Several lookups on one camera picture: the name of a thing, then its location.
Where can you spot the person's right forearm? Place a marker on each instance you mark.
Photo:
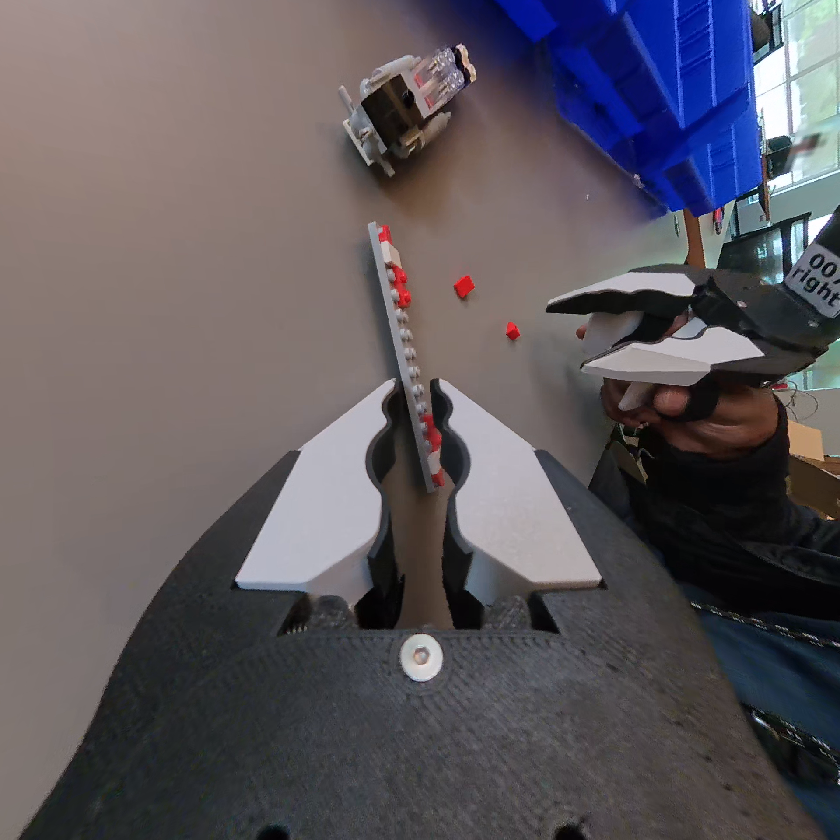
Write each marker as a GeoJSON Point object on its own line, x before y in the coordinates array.
{"type": "Point", "coordinates": [722, 499]}

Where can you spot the black monitor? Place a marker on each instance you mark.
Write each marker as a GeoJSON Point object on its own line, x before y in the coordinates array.
{"type": "Point", "coordinates": [761, 249]}

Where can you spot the grey black toy brick vehicle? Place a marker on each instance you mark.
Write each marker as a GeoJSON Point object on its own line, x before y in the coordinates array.
{"type": "Point", "coordinates": [394, 105]}

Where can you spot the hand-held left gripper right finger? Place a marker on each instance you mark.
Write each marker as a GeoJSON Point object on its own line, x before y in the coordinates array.
{"type": "Point", "coordinates": [518, 518]}

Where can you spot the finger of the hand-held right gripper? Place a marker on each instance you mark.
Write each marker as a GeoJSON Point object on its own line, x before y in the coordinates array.
{"type": "Point", "coordinates": [649, 282]}
{"type": "Point", "coordinates": [682, 358]}

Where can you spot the cardboard box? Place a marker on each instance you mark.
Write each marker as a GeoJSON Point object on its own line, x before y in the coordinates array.
{"type": "Point", "coordinates": [814, 472]}

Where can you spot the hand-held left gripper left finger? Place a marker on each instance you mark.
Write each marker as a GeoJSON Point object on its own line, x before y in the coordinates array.
{"type": "Point", "coordinates": [315, 518]}

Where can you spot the grey desk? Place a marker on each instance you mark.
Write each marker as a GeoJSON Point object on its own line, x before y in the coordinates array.
{"type": "Point", "coordinates": [164, 262]}

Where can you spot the stack of blue plastic bins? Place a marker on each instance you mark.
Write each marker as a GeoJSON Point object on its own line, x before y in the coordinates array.
{"type": "Point", "coordinates": [656, 79]}

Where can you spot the person's blue garment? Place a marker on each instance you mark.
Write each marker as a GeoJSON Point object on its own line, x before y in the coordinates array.
{"type": "Point", "coordinates": [774, 676]}

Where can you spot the small red toy brick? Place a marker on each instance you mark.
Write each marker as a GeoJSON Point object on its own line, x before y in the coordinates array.
{"type": "Point", "coordinates": [464, 286]}
{"type": "Point", "coordinates": [512, 330]}

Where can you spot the person's right hand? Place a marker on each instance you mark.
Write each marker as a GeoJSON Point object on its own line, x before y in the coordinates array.
{"type": "Point", "coordinates": [722, 420]}

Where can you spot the grey toy brick plate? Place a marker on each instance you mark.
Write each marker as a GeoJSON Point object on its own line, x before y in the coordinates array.
{"type": "Point", "coordinates": [410, 367]}

